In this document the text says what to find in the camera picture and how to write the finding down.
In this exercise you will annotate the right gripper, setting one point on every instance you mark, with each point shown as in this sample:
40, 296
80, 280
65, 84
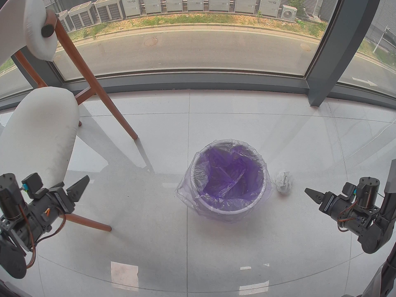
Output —
340, 209

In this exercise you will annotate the crumpled white paper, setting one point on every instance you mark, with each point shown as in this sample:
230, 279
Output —
284, 183

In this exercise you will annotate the white trash bin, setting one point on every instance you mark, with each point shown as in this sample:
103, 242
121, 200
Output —
227, 207

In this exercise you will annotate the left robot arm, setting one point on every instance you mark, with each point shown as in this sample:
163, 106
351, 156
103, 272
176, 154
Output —
9, 196

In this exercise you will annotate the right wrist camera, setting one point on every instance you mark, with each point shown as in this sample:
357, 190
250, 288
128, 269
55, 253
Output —
349, 189

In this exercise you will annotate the window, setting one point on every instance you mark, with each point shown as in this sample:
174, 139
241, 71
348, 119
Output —
198, 42

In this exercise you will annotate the white cushioned wooden chair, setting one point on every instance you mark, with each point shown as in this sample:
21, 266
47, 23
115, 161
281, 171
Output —
40, 128

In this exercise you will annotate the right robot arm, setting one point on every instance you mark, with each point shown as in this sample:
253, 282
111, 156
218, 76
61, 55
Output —
368, 193

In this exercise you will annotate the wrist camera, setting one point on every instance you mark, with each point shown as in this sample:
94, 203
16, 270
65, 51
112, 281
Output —
32, 183
349, 189

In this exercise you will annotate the purple plastic bag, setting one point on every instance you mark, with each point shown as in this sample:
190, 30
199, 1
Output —
229, 172

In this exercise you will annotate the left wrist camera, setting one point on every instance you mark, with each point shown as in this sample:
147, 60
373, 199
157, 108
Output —
32, 183

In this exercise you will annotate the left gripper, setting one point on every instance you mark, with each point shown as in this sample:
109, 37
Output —
49, 210

